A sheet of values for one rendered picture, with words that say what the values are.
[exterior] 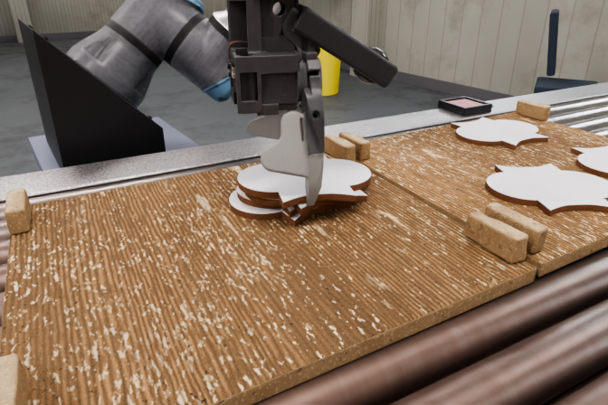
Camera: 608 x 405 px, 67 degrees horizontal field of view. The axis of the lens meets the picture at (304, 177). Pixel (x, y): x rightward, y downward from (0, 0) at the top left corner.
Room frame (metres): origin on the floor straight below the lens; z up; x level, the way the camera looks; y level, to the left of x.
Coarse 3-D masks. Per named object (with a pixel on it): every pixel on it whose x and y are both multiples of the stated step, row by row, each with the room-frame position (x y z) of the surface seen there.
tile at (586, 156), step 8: (576, 152) 0.61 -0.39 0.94; (584, 152) 0.60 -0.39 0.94; (592, 152) 0.60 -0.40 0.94; (600, 152) 0.60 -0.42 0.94; (584, 160) 0.57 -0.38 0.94; (592, 160) 0.57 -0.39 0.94; (600, 160) 0.57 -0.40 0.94; (584, 168) 0.55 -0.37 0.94; (592, 168) 0.54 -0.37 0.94; (600, 168) 0.54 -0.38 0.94
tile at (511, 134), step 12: (480, 120) 0.76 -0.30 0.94; (492, 120) 0.76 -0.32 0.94; (504, 120) 0.76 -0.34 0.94; (456, 132) 0.70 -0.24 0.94; (468, 132) 0.69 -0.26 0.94; (480, 132) 0.69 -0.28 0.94; (492, 132) 0.69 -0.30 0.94; (504, 132) 0.69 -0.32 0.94; (516, 132) 0.69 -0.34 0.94; (528, 132) 0.69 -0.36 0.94; (480, 144) 0.65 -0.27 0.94; (492, 144) 0.65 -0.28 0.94; (504, 144) 0.65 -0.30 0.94; (516, 144) 0.64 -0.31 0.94
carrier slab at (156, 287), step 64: (128, 192) 0.49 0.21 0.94; (192, 192) 0.49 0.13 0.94; (384, 192) 0.49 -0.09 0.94; (64, 256) 0.35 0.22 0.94; (128, 256) 0.35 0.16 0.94; (192, 256) 0.35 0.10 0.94; (256, 256) 0.35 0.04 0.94; (320, 256) 0.35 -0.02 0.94; (384, 256) 0.35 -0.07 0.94; (448, 256) 0.35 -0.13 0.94; (64, 320) 0.27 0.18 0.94; (128, 320) 0.27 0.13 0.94; (192, 320) 0.27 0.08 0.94; (256, 320) 0.27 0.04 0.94; (320, 320) 0.27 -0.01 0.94; (384, 320) 0.27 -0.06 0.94; (64, 384) 0.21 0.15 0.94; (128, 384) 0.21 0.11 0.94; (192, 384) 0.21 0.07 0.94; (256, 384) 0.21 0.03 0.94
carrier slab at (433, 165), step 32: (448, 128) 0.74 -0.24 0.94; (544, 128) 0.74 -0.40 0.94; (576, 128) 0.74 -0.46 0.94; (384, 160) 0.59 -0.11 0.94; (416, 160) 0.59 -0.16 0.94; (448, 160) 0.59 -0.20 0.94; (480, 160) 0.59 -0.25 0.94; (512, 160) 0.59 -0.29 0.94; (544, 160) 0.59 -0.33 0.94; (576, 160) 0.59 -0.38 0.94; (416, 192) 0.49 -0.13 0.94; (448, 192) 0.49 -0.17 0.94; (480, 192) 0.49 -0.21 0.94; (544, 224) 0.41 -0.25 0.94; (576, 224) 0.41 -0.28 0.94; (544, 256) 0.35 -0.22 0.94; (576, 256) 0.37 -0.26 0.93
